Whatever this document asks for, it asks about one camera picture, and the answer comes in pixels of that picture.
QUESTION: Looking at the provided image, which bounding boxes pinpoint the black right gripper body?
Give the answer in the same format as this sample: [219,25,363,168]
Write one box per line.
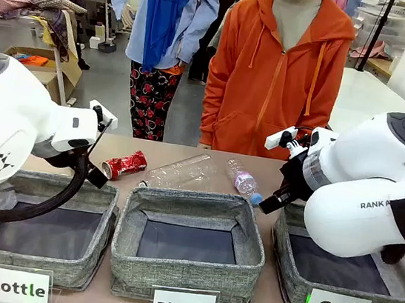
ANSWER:
[274,146,320,208]

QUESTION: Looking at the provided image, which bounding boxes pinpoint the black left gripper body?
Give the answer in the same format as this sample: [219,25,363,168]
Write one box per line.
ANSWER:
[29,140,96,182]

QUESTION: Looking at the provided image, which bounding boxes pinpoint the crushed red can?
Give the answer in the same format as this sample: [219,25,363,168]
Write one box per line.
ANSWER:
[100,145,150,185]

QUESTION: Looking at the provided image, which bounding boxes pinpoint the small bottle with blue cap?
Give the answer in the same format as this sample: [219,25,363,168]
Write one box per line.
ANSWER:
[220,156,268,208]

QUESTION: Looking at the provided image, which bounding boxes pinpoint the large clear plastic bottle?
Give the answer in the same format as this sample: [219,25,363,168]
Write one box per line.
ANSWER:
[136,145,221,199]

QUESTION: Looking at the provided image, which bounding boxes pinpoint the person's right forearm orange sleeve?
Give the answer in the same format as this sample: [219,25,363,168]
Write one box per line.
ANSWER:
[196,62,237,150]

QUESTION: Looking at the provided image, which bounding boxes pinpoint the grey fabric basket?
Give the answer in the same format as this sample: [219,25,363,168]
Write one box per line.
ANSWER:
[261,199,405,303]
[104,179,274,303]
[0,166,124,295]

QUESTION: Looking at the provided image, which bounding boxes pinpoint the open cardboard box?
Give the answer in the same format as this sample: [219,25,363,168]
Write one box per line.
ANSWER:
[0,44,86,107]

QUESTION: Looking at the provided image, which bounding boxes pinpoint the person in orange hoodie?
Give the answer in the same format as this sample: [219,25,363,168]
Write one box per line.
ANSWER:
[195,0,362,168]

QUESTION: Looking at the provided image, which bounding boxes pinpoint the white table under clothes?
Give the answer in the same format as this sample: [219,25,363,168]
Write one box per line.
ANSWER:
[0,1,89,108]

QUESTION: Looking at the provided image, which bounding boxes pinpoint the large white table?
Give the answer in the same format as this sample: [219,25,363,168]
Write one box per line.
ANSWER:
[323,65,405,164]

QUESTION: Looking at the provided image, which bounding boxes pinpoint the orange cloth in box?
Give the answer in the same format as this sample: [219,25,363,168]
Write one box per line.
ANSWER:
[13,52,50,68]

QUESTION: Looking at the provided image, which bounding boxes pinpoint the black round floor item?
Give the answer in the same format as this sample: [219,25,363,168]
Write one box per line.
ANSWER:
[96,41,118,55]

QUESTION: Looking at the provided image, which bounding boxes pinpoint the white Bottle label sign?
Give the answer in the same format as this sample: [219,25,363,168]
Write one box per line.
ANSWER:
[0,263,56,303]

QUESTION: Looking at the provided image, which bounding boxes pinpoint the pink cloth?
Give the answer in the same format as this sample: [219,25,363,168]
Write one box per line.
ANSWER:
[349,36,394,64]

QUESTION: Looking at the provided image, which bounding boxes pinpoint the black stand pole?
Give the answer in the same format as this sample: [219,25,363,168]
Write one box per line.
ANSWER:
[356,0,399,76]

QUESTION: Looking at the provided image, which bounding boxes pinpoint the person in blue shirt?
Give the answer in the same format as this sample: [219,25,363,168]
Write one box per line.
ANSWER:
[85,0,221,148]

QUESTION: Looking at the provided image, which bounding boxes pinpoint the clear plastic storage crates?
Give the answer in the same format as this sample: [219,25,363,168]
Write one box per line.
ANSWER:
[350,0,405,56]

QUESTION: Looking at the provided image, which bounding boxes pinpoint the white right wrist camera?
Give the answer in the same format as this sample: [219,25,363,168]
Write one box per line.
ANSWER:
[264,123,299,154]

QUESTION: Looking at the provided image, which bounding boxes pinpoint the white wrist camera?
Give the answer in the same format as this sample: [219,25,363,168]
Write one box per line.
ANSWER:
[86,99,121,130]
[264,123,299,154]

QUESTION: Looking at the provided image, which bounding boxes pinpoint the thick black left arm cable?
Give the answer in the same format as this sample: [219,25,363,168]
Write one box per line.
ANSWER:
[0,139,93,235]

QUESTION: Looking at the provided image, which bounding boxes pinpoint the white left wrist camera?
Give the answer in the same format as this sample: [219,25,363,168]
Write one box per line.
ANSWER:
[86,99,121,130]

